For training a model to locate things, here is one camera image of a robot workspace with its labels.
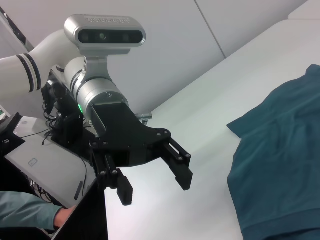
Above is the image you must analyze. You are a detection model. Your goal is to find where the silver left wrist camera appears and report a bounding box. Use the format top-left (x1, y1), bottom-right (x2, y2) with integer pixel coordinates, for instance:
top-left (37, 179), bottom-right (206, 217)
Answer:
top-left (63, 14), bottom-right (147, 56)

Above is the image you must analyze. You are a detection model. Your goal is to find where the forearm in grey-green sleeve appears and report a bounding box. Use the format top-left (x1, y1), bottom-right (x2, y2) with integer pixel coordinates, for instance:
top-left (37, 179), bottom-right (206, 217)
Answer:
top-left (0, 190), bottom-right (63, 232)

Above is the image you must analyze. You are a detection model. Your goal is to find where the black angled panel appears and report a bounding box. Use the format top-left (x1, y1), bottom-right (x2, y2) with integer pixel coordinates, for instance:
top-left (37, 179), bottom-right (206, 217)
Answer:
top-left (0, 112), bottom-right (26, 151)

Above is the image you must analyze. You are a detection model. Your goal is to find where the black cable bundle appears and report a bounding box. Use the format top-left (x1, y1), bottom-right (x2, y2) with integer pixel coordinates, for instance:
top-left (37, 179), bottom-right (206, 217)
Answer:
top-left (42, 98), bottom-right (64, 141)
top-left (29, 178), bottom-right (55, 205)

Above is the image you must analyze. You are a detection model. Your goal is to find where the silver metal clamp fitting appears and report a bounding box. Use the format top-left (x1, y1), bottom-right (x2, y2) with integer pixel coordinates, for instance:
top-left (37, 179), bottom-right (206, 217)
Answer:
top-left (135, 112), bottom-right (153, 125)

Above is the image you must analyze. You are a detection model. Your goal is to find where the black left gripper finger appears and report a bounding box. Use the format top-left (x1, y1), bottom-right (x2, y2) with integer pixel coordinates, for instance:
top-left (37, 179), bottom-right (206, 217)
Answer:
top-left (92, 152), bottom-right (135, 207)
top-left (161, 138), bottom-right (194, 191)

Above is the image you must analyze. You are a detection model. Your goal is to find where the grey laptop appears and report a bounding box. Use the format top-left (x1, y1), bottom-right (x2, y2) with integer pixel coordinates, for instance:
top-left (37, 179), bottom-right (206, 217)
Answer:
top-left (3, 115), bottom-right (98, 210)

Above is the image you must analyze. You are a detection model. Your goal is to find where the teal t-shirt with FREE print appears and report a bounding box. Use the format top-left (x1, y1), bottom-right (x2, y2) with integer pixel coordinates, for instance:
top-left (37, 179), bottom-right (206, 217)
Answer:
top-left (226, 63), bottom-right (320, 240)

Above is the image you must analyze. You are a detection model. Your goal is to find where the thin black cable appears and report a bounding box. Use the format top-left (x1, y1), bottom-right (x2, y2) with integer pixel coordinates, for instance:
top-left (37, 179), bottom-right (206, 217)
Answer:
top-left (41, 134), bottom-right (88, 195)

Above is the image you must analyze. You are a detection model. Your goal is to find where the person's bare hand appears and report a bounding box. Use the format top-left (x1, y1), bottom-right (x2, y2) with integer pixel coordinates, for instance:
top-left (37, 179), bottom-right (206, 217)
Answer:
top-left (53, 204), bottom-right (78, 229)

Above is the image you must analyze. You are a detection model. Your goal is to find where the black perforated strut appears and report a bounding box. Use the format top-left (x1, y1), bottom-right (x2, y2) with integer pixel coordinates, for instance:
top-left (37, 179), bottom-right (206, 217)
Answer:
top-left (0, 4), bottom-right (36, 52)

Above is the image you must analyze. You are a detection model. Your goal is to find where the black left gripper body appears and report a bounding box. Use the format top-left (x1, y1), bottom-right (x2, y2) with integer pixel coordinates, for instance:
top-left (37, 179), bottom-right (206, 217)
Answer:
top-left (89, 102), bottom-right (172, 169)

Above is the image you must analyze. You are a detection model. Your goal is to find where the silver camera mount bracket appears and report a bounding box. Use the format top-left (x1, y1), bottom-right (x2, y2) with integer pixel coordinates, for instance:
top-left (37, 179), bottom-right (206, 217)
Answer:
top-left (83, 54), bottom-right (109, 138)

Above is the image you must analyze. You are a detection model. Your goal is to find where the black robot torso equipment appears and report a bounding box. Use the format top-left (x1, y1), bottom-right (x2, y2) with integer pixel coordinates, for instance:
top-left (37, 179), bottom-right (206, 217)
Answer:
top-left (41, 69), bottom-right (85, 148)

